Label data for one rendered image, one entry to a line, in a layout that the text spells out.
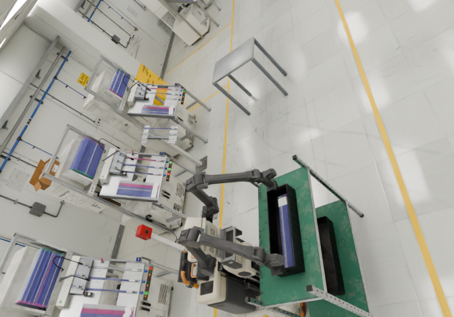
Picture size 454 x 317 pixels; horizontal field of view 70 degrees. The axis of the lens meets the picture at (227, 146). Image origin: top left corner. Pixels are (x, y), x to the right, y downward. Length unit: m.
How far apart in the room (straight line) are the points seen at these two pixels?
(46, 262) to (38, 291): 0.27
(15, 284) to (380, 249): 3.33
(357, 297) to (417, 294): 0.46
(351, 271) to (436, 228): 0.74
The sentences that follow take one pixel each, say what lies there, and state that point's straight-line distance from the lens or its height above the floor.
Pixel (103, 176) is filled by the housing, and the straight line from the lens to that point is 4.33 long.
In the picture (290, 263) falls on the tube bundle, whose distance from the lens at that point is 2.13.
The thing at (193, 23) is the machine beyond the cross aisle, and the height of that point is 0.40.
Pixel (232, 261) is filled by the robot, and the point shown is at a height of 1.03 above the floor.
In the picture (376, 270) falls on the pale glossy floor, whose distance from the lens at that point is 2.99.
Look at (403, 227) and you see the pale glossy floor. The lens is 3.01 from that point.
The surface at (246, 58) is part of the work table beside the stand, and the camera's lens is 4.24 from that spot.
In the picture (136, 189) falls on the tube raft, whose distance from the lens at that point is 4.23.
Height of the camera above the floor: 2.71
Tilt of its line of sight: 34 degrees down
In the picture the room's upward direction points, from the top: 53 degrees counter-clockwise
